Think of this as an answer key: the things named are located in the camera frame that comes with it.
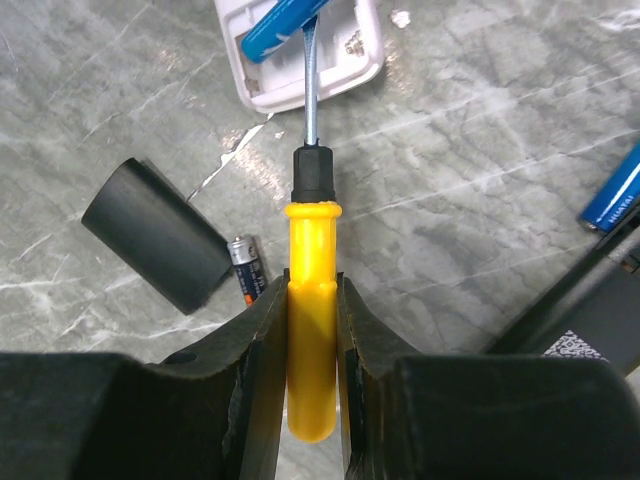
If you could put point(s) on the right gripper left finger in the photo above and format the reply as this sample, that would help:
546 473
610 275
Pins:
212 410

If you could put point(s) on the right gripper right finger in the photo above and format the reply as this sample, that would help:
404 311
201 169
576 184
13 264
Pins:
410 415

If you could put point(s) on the small battery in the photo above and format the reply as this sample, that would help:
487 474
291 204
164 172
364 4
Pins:
248 267

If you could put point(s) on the black battery cover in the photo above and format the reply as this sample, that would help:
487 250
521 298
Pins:
144 220

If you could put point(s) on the black remote control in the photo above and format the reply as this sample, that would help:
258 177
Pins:
591 312

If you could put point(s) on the blue battery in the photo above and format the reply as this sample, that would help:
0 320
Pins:
279 24
616 197

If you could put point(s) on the white red remote control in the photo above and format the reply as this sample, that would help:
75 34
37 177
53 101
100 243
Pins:
350 53

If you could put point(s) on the blue battery in remote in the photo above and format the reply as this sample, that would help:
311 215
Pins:
279 24

